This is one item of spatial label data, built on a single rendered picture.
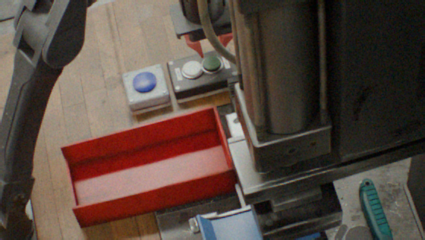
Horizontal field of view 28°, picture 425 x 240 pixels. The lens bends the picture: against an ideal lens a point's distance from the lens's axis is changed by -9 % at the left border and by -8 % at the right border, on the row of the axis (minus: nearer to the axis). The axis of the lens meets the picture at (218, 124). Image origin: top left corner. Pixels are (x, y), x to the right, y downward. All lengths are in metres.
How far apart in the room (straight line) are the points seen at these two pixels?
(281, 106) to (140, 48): 0.67
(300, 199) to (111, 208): 0.37
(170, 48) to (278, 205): 0.56
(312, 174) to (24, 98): 0.39
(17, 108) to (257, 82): 0.42
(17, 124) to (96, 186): 0.25
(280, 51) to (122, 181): 0.59
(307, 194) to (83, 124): 0.53
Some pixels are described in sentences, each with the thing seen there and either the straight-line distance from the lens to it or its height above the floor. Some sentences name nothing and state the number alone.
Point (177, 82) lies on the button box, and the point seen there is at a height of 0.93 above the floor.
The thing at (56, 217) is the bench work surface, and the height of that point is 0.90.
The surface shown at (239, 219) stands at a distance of 1.22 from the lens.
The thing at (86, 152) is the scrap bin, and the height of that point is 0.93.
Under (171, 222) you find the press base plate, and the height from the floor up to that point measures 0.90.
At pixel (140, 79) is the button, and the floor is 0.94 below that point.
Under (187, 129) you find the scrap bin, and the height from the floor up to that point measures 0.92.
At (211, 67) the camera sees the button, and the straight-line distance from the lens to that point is 1.44.
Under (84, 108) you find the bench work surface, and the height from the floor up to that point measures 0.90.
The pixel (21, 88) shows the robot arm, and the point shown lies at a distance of 1.16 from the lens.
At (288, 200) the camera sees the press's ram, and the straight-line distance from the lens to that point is 1.04.
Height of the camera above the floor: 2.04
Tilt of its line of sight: 54 degrees down
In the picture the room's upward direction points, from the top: 9 degrees counter-clockwise
